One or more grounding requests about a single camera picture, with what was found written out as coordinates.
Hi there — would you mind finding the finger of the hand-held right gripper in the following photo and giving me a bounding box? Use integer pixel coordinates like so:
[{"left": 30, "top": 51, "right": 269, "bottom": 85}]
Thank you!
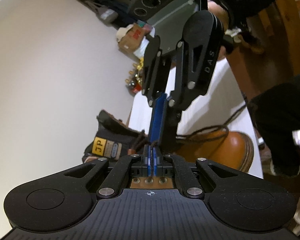
[
  {"left": 162, "top": 42, "right": 222, "bottom": 154},
  {"left": 141, "top": 35, "right": 171, "bottom": 145}
]

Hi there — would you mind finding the dark brown shoelace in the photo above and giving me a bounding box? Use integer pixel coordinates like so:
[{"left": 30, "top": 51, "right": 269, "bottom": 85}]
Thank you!
[{"left": 130, "top": 102, "right": 248, "bottom": 155}]

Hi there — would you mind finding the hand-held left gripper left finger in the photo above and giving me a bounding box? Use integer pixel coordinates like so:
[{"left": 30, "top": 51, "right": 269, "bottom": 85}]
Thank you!
[{"left": 62, "top": 146, "right": 153, "bottom": 201}]

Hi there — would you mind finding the beige sun hat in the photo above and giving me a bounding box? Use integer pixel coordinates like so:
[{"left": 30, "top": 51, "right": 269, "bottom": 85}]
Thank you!
[{"left": 115, "top": 27, "right": 130, "bottom": 42}]

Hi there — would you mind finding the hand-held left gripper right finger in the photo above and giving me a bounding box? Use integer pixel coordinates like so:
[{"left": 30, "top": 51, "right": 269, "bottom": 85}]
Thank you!
[{"left": 153, "top": 146, "right": 243, "bottom": 201}]

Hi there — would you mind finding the person's right hand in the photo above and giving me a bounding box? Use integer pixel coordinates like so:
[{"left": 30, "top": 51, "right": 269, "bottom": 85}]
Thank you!
[{"left": 207, "top": 1, "right": 230, "bottom": 31}]

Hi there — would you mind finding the grey hanging bag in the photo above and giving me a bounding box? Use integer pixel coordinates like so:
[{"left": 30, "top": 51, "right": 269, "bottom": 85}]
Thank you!
[{"left": 97, "top": 7, "right": 118, "bottom": 26}]

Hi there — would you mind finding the cardboard box red print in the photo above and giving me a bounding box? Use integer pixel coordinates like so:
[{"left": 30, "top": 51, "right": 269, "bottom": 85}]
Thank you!
[{"left": 118, "top": 23, "right": 151, "bottom": 57}]

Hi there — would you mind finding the group of oil bottles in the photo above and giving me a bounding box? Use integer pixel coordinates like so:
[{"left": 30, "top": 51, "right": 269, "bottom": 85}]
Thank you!
[{"left": 125, "top": 57, "right": 145, "bottom": 96}]

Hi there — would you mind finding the brown leather boot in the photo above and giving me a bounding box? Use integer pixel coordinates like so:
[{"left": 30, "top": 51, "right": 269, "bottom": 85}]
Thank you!
[{"left": 81, "top": 109, "right": 255, "bottom": 189}]

